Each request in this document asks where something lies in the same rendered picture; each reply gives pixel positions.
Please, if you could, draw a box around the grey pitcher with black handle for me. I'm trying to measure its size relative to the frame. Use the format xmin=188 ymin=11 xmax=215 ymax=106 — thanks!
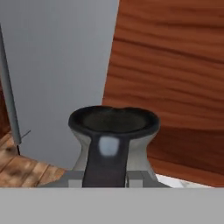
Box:
xmin=67 ymin=105 xmax=161 ymax=188

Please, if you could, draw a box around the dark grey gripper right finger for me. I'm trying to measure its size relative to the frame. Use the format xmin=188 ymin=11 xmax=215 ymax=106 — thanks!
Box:
xmin=126 ymin=170 xmax=172 ymax=188

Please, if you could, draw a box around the grey fridge door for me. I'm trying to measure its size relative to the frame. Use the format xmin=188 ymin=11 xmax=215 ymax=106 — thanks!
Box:
xmin=0 ymin=0 xmax=121 ymax=172

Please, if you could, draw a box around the brown wooden cabinet panel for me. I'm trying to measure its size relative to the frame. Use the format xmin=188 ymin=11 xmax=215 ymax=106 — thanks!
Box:
xmin=101 ymin=0 xmax=224 ymax=188

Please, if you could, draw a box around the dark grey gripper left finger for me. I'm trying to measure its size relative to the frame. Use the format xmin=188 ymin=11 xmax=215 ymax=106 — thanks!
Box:
xmin=38 ymin=170 xmax=86 ymax=188

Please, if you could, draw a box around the grey fridge door handle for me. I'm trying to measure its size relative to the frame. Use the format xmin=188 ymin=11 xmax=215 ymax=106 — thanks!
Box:
xmin=0 ymin=24 xmax=23 ymax=147

